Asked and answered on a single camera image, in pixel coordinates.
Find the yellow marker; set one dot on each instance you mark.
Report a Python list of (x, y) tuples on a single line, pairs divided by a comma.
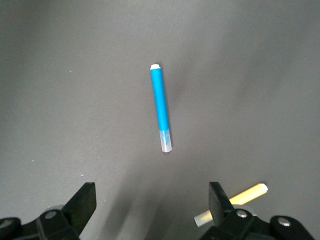
[(247, 196)]

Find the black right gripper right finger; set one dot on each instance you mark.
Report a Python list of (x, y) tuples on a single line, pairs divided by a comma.
[(225, 225)]

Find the blue marker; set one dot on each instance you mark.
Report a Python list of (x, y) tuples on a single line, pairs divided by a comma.
[(160, 105)]

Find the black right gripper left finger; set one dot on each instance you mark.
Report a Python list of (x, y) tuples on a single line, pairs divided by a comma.
[(62, 225)]

